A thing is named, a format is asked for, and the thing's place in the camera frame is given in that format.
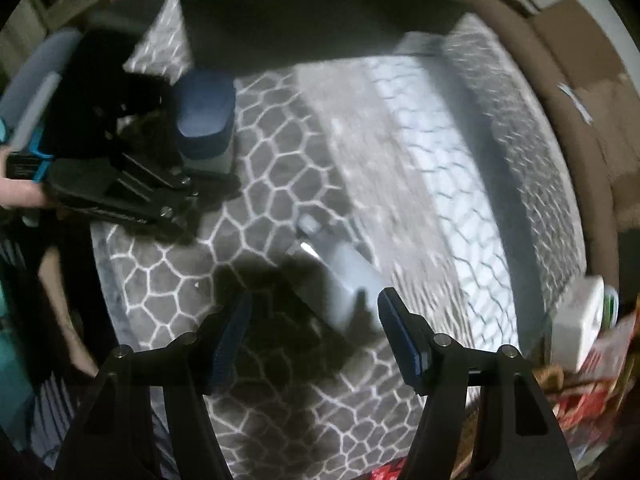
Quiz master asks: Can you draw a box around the grey stone-pattern table cloth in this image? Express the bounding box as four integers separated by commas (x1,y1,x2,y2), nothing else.
91,0,586,479

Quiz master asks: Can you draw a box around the black storage bin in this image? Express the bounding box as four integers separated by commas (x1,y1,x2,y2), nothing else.
179,0,469,76

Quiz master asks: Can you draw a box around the blue-lid vaseline jar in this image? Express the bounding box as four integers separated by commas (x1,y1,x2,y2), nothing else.
172,68,236,176

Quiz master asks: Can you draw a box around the white wipes box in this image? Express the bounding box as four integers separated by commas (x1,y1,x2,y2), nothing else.
549,275,620,373

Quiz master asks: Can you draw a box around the person's left hand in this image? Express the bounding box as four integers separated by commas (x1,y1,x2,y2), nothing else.
0,148,50,209

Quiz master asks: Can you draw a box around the brown sofa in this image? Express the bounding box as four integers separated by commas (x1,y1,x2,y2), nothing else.
471,0,639,297

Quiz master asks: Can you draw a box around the grey bottle with cap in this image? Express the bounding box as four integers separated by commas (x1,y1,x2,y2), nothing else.
282,214,388,344

